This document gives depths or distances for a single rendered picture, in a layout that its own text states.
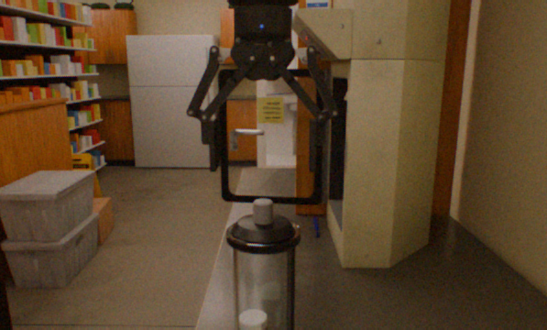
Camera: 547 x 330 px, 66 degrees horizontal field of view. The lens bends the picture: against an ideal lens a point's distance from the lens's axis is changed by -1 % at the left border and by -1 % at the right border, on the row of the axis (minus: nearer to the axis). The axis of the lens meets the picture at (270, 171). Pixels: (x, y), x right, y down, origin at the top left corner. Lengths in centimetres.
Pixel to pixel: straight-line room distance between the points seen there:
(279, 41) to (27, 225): 262
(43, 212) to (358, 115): 234
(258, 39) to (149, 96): 549
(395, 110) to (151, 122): 529
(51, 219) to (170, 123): 334
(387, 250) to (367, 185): 16
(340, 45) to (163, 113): 519
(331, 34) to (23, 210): 244
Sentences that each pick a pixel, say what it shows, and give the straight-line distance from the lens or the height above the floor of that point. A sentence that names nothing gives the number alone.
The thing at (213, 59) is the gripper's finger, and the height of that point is 140.
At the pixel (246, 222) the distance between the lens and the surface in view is 61.
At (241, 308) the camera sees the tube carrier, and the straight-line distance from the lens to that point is 64.
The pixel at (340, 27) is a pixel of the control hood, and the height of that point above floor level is 147.
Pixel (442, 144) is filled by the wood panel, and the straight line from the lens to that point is 140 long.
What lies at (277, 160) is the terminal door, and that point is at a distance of 126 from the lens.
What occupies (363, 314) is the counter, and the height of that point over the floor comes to 94.
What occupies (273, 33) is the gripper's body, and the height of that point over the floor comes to 143.
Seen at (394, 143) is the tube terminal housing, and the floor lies 123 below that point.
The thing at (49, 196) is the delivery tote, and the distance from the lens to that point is 288.
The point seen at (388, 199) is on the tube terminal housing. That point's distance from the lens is 99.
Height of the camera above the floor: 140
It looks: 14 degrees down
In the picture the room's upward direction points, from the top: straight up
